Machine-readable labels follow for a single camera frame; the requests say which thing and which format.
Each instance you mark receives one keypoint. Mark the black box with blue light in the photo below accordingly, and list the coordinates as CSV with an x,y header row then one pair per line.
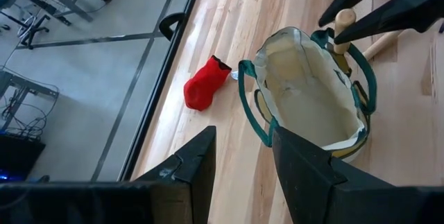
x,y
21,154

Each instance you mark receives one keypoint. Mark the black office chair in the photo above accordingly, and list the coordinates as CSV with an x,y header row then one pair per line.
x,y
34,31

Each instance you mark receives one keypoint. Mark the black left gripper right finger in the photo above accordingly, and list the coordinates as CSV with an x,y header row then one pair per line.
x,y
319,196

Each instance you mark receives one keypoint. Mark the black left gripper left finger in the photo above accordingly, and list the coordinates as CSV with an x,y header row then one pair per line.
x,y
156,196

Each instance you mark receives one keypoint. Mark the black aluminium table frame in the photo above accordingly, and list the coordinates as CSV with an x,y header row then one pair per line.
x,y
156,88

